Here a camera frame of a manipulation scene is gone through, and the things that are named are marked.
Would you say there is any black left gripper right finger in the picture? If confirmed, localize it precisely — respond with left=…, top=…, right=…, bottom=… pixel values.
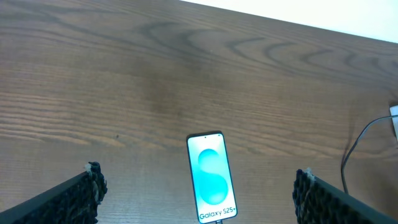
left=292, top=169, right=397, bottom=224

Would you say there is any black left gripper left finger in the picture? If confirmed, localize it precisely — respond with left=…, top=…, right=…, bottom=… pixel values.
left=1, top=162, right=108, bottom=224

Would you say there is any blue screen Galaxy smartphone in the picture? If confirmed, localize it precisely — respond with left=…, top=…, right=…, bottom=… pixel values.
left=186, top=131, right=238, bottom=223

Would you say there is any black USB charging cable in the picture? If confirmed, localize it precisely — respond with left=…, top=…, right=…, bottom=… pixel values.
left=340, top=114, right=398, bottom=194

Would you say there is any white USB charger plug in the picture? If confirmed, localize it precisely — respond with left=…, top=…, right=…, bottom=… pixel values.
left=389, top=105, right=398, bottom=140

